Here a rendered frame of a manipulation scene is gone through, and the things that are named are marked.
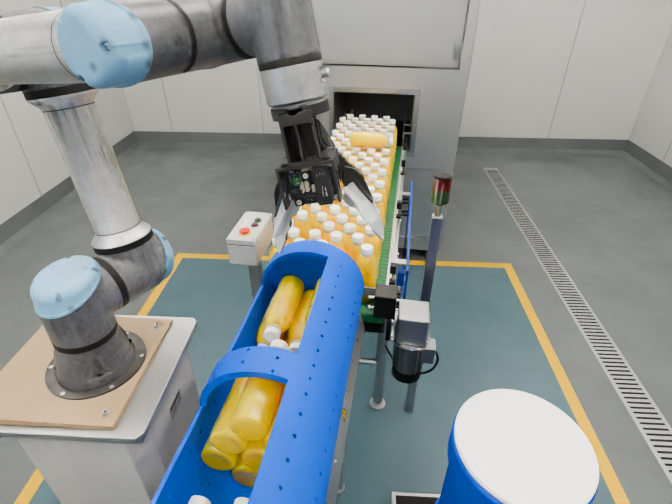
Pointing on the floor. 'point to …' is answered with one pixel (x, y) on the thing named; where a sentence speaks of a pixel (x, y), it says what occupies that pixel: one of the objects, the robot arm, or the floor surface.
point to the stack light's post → (427, 286)
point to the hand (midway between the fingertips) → (331, 245)
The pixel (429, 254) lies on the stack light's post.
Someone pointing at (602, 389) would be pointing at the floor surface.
